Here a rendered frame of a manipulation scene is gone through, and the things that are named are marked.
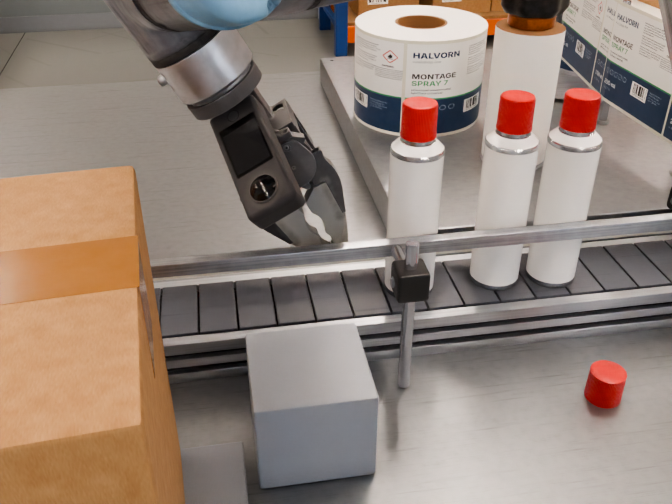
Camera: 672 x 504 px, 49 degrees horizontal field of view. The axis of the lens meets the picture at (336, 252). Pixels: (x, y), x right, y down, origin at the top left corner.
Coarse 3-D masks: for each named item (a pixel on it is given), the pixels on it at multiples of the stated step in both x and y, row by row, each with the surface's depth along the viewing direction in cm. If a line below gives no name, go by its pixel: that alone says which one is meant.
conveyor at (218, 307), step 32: (608, 256) 83; (640, 256) 83; (192, 288) 78; (224, 288) 78; (256, 288) 78; (288, 288) 78; (320, 288) 78; (352, 288) 78; (384, 288) 78; (448, 288) 78; (480, 288) 78; (512, 288) 78; (544, 288) 78; (576, 288) 78; (608, 288) 78; (640, 288) 78; (160, 320) 74; (192, 320) 73; (224, 320) 73; (256, 320) 73; (288, 320) 73; (320, 320) 73
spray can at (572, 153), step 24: (576, 96) 68; (600, 96) 68; (576, 120) 69; (552, 144) 71; (576, 144) 69; (600, 144) 70; (552, 168) 72; (576, 168) 70; (552, 192) 73; (576, 192) 72; (552, 216) 74; (576, 216) 73; (576, 240) 75; (528, 264) 79; (552, 264) 76; (576, 264) 78
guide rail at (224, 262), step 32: (576, 224) 73; (608, 224) 73; (640, 224) 73; (192, 256) 68; (224, 256) 68; (256, 256) 68; (288, 256) 68; (320, 256) 69; (352, 256) 70; (384, 256) 70
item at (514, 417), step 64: (0, 128) 127; (64, 128) 127; (128, 128) 127; (192, 128) 127; (320, 128) 127; (192, 192) 107; (192, 384) 73; (384, 384) 73; (448, 384) 73; (512, 384) 73; (576, 384) 73; (640, 384) 73; (384, 448) 66; (448, 448) 66; (512, 448) 66; (576, 448) 66; (640, 448) 66
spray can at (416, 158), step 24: (408, 120) 67; (432, 120) 67; (408, 144) 68; (432, 144) 68; (408, 168) 68; (432, 168) 68; (408, 192) 69; (432, 192) 70; (408, 216) 71; (432, 216) 71; (432, 264) 75; (432, 288) 77
